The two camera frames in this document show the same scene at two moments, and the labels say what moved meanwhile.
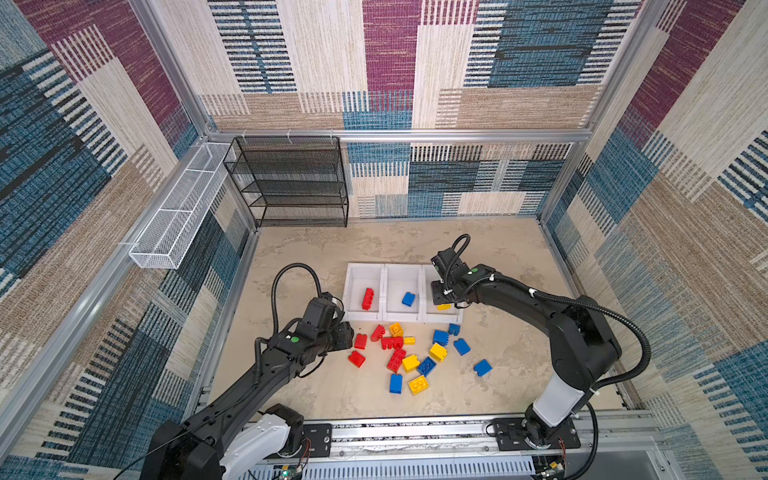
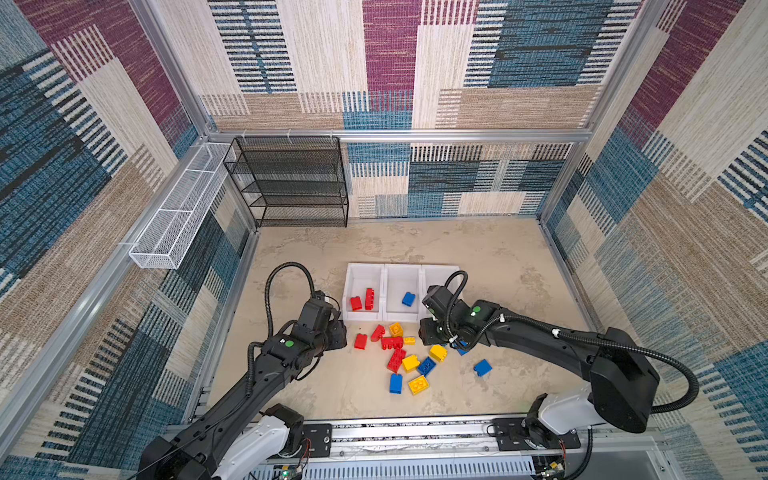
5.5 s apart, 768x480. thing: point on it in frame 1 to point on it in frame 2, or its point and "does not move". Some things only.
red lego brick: [356, 358] to [356, 303]
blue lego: [408, 298] does not move
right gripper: [437, 294] to [426, 333]
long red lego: [395, 342] does not move
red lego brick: [361, 341] does not move
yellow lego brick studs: [396, 330] does not move
